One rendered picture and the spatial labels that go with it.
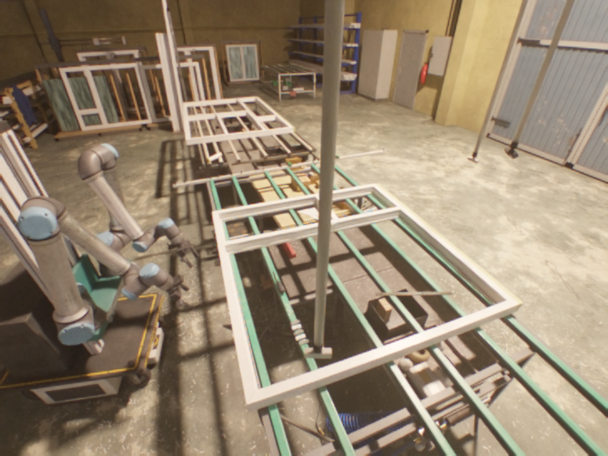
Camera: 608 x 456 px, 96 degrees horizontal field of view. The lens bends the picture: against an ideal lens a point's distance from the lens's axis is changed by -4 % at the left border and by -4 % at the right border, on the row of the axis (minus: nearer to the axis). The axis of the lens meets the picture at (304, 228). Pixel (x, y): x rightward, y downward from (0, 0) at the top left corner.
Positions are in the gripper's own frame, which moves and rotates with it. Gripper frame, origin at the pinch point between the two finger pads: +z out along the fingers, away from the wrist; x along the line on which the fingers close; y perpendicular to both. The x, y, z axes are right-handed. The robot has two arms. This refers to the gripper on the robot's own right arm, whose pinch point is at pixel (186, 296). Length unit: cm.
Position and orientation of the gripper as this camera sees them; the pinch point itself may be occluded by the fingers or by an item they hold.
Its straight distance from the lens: 194.4
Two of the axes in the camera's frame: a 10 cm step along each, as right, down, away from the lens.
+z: 3.4, 6.0, 7.2
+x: 3.4, 6.3, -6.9
